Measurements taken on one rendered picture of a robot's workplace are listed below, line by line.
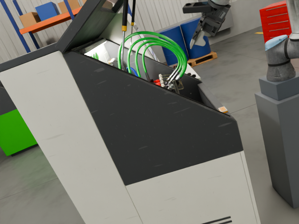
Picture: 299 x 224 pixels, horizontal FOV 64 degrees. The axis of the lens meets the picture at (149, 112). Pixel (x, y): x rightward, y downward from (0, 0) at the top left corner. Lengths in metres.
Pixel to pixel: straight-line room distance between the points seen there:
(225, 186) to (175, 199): 0.25
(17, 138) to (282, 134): 4.38
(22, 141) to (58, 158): 3.86
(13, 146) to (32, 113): 4.00
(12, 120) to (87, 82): 3.98
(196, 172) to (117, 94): 0.52
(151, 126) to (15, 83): 0.58
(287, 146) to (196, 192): 0.69
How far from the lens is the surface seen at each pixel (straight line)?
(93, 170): 1.18
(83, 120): 1.06
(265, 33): 5.67
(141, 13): 7.80
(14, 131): 4.99
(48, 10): 6.79
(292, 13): 1.43
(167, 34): 6.06
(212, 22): 1.00
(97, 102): 1.02
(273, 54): 1.54
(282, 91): 1.55
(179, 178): 1.19
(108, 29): 1.66
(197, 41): 1.05
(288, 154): 1.72
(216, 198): 1.31
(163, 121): 1.03
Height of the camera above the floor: 1.47
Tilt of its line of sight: 21 degrees down
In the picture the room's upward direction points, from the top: 21 degrees counter-clockwise
